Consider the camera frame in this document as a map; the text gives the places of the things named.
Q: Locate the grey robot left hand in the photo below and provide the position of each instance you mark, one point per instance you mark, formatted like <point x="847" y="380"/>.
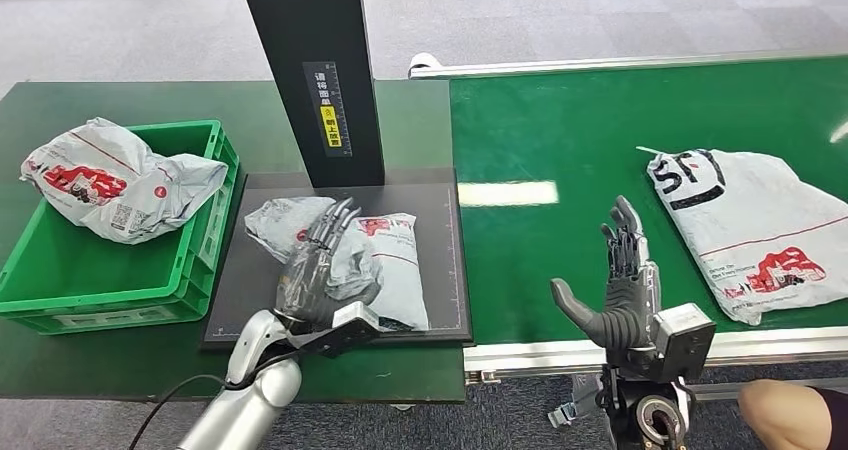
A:
<point x="311" y="288"/>

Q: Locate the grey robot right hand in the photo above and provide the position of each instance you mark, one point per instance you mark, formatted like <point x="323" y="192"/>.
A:
<point x="623" y="314"/>

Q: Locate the grey red-print package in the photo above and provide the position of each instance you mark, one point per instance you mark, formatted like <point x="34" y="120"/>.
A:
<point x="397" y="281"/>

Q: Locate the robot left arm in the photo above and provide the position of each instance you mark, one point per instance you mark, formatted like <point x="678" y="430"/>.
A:
<point x="252" y="400"/>

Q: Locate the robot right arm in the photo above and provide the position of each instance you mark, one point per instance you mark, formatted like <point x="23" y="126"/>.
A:
<point x="652" y="420"/>

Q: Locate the black weighing scale with column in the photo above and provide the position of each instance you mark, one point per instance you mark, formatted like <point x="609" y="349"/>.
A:
<point x="424" y="261"/>

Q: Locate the large grey SF package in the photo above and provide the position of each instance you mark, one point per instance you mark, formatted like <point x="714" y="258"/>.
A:
<point x="748" y="235"/>

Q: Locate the grey package with QR code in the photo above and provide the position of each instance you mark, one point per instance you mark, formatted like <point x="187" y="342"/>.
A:
<point x="132" y="169"/>

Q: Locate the green plastic basket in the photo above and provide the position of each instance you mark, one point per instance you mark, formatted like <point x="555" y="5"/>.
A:
<point x="79" y="281"/>

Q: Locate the yellow label sticker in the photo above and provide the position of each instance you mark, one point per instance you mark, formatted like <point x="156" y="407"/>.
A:
<point x="330" y="127"/>

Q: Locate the dark green table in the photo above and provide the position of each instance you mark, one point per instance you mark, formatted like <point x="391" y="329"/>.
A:
<point x="132" y="367"/>

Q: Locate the green belt conveyor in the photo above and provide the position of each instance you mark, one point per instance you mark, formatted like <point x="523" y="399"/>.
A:
<point x="563" y="122"/>

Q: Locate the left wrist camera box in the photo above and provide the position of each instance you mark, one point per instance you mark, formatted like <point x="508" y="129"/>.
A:
<point x="344" y="331"/>

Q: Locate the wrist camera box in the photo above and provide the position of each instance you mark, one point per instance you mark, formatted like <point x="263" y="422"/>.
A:
<point x="682" y="341"/>
<point x="344" y="331"/>

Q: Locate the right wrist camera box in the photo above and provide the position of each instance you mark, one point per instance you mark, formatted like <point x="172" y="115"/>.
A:
<point x="682" y="341"/>

